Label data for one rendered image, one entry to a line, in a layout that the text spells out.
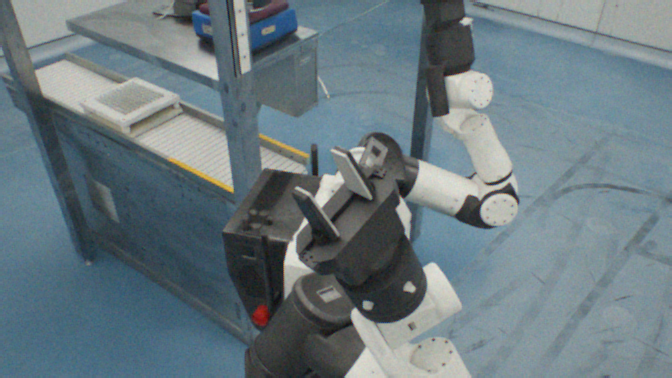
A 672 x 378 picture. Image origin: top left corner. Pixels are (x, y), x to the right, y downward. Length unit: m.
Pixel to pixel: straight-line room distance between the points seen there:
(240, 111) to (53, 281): 1.65
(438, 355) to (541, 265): 2.08
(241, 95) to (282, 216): 0.47
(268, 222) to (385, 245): 0.45
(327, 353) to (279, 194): 0.34
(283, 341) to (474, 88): 0.58
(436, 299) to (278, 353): 0.29
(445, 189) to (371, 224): 0.69
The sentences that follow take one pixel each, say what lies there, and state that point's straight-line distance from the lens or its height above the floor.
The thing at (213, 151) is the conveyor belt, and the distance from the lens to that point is 1.99.
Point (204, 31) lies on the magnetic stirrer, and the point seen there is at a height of 1.27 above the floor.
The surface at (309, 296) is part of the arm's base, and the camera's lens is 0.85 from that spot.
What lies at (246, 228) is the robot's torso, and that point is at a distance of 1.02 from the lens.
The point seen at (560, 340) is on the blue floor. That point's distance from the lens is 2.54.
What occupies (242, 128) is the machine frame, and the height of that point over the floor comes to 1.12.
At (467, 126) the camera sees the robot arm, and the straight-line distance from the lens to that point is 1.22.
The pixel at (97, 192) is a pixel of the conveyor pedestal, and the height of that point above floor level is 0.39.
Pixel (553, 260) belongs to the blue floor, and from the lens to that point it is 2.86.
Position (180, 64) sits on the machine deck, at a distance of 1.54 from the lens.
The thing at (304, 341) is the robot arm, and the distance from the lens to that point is 0.87.
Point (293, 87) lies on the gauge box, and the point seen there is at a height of 1.10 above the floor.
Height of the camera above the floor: 1.86
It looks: 37 degrees down
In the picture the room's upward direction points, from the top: straight up
